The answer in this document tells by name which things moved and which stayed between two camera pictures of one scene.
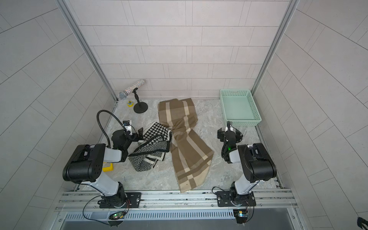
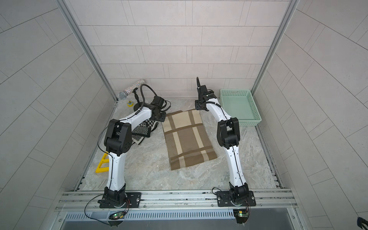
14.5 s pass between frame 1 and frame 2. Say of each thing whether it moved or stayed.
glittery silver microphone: stayed
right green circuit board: stayed
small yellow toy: stayed
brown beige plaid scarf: moved
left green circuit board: stayed
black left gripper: moved
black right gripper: moved
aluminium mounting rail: stayed
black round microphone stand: stayed
